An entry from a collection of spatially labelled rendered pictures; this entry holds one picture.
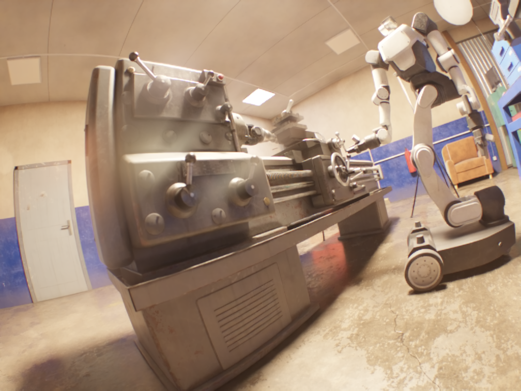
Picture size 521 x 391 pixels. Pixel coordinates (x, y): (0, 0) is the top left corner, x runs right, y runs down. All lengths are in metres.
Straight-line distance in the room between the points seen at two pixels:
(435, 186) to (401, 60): 0.70
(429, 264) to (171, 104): 1.30
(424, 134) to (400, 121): 4.30
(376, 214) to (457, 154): 2.96
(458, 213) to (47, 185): 4.65
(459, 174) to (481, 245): 3.59
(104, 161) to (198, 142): 0.37
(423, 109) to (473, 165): 3.55
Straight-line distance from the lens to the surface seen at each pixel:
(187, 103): 0.95
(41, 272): 4.04
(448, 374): 0.75
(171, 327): 0.73
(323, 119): 6.22
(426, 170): 1.22
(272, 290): 0.95
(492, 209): 1.35
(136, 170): 0.61
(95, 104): 0.85
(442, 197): 1.29
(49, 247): 3.99
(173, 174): 0.65
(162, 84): 0.87
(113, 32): 3.62
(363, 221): 2.66
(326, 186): 1.27
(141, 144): 0.80
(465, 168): 4.72
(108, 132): 0.80
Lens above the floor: 0.56
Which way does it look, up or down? 5 degrees up
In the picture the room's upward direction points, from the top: 15 degrees counter-clockwise
